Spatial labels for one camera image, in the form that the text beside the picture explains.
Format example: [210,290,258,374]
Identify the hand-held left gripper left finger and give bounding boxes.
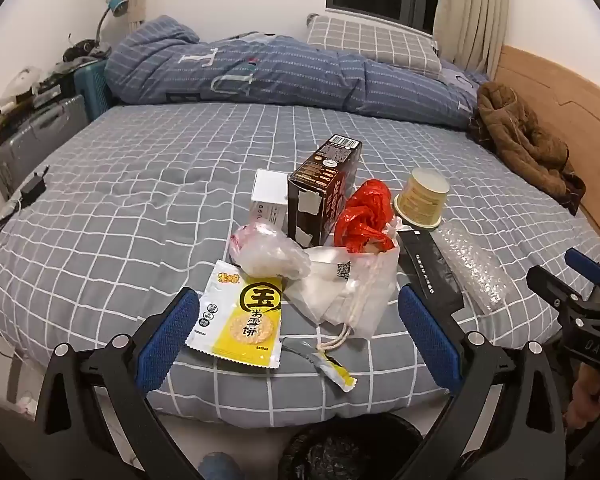
[32,287,203,480]

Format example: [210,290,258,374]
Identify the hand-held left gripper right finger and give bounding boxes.
[397,284,568,480]

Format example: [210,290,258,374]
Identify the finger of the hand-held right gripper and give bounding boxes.
[564,247,600,306]
[526,265,600,320]

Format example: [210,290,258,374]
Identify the black packet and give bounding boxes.
[397,229,465,313]

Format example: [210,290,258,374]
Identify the yellow snack packet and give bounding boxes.
[185,260,283,368]

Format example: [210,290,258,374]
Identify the clear bubble wrap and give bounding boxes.
[432,222,508,311]

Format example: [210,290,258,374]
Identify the white drawstring bag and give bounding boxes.
[280,217,401,356]

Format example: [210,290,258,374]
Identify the torn silver yellow wrapper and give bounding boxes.
[280,338,357,393]

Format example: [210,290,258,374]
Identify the clear plastic bag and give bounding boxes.
[228,221,312,281]

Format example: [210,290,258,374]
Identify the yellow paper cup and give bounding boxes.
[393,167,451,230]

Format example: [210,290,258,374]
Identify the red plastic bag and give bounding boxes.
[334,179,397,256]

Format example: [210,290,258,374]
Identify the black lined trash bin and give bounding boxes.
[277,412,426,480]

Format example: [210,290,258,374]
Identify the small white box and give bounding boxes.
[250,169,290,228]

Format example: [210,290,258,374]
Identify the dark printed carton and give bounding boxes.
[286,134,363,248]

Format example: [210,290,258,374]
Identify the person's right hand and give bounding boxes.
[565,361,600,429]

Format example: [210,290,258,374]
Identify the blue slipper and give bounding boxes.
[200,451,243,480]

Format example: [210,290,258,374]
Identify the brown jacket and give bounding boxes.
[467,81,587,216]

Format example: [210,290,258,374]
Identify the bed with grey checked sheet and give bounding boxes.
[0,102,600,421]

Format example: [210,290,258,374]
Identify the wooden headboard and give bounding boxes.
[492,44,600,246]

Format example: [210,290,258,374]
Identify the black charger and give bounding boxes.
[19,165,50,206]

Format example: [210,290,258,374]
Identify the blue printed pillow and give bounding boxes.
[437,57,491,88]

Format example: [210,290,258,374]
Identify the grey suitcase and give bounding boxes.
[0,94,91,201]

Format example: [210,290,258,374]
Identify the teal suitcase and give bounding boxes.
[74,60,113,121]

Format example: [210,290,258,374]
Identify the stack of dark boxes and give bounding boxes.
[0,77,76,126]

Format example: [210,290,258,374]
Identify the wide beige curtain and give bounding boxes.
[432,0,511,83]

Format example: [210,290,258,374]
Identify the blue striped duvet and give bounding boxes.
[104,15,481,131]

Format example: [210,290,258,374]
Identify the white rounded object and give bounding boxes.
[5,66,41,98]

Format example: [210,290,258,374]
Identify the grey checked pillow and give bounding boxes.
[306,13,443,81]

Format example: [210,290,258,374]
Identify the blue desk lamp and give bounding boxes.
[95,0,128,46]

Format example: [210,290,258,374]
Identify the black cable bundle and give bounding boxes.
[62,37,111,63]

